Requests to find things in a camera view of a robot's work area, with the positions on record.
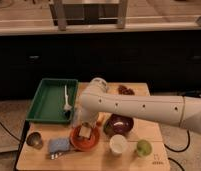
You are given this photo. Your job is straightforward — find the white wooden chair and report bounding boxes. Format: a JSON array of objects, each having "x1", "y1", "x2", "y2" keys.
[{"x1": 48, "y1": 0, "x2": 128, "y2": 30}]

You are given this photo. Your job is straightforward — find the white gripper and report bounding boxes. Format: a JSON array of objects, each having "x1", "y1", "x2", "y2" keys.
[{"x1": 73, "y1": 108, "x2": 98, "y2": 127}]

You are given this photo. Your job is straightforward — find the dark purple bowl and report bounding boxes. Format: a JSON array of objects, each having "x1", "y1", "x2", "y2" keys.
[{"x1": 103, "y1": 114, "x2": 134, "y2": 136}]

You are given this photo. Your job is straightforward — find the blue sponge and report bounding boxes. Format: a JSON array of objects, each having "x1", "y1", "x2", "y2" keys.
[{"x1": 48, "y1": 138, "x2": 70, "y2": 153}]

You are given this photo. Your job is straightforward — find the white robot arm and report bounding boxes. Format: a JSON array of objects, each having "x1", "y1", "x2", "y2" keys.
[{"x1": 79, "y1": 77, "x2": 201, "y2": 134}]

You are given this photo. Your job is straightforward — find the white plastic fork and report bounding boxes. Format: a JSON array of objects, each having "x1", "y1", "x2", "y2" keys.
[{"x1": 64, "y1": 85, "x2": 72, "y2": 111}]

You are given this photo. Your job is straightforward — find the small metal cup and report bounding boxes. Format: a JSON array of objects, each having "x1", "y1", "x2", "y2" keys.
[{"x1": 26, "y1": 132, "x2": 43, "y2": 149}]

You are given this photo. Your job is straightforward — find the black cable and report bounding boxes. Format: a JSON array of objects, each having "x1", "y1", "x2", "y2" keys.
[{"x1": 164, "y1": 129, "x2": 192, "y2": 171}]

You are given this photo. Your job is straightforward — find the white eraser block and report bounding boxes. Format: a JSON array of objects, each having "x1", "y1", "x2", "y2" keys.
[{"x1": 79, "y1": 126, "x2": 91, "y2": 138}]

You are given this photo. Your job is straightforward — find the green cup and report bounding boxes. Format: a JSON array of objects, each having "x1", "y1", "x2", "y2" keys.
[{"x1": 136, "y1": 139, "x2": 152, "y2": 157}]

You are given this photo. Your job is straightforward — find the green plastic tray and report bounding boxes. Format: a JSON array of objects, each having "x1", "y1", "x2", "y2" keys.
[{"x1": 26, "y1": 78, "x2": 78, "y2": 124}]

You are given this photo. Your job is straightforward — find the brown dried food piece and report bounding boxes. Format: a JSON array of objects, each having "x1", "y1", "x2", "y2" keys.
[{"x1": 118, "y1": 85, "x2": 134, "y2": 95}]

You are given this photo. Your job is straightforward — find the white cup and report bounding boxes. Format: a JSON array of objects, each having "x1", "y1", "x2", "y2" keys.
[{"x1": 109, "y1": 134, "x2": 128, "y2": 156}]

